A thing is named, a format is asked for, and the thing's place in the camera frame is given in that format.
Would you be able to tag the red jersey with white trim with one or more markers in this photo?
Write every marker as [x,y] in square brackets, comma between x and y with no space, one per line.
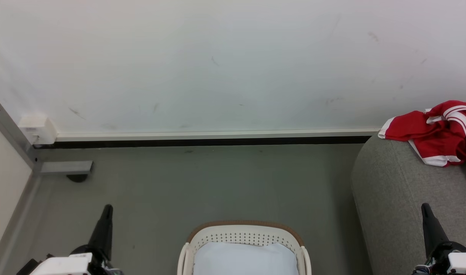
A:
[427,131]

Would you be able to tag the grey fabric sofa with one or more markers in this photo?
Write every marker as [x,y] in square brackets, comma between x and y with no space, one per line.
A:
[397,198]

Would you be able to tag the white basket with brown rim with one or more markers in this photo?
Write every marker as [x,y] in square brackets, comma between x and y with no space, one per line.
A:
[244,235]

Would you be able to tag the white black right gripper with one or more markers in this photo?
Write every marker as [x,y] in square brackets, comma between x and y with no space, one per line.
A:
[456,261]

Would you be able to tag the grey metal frame leg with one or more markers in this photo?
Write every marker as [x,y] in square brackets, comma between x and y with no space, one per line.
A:
[11,131]

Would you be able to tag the white cloth basket liner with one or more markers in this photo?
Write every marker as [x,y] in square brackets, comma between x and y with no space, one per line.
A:
[244,259]

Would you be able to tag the white wall trim strip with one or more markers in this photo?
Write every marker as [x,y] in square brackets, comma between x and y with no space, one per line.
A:
[217,135]

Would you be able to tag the white wall outlet box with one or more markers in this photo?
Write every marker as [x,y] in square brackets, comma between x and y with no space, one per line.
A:
[37,129]

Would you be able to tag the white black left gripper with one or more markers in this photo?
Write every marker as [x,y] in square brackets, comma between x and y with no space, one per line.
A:
[65,265]

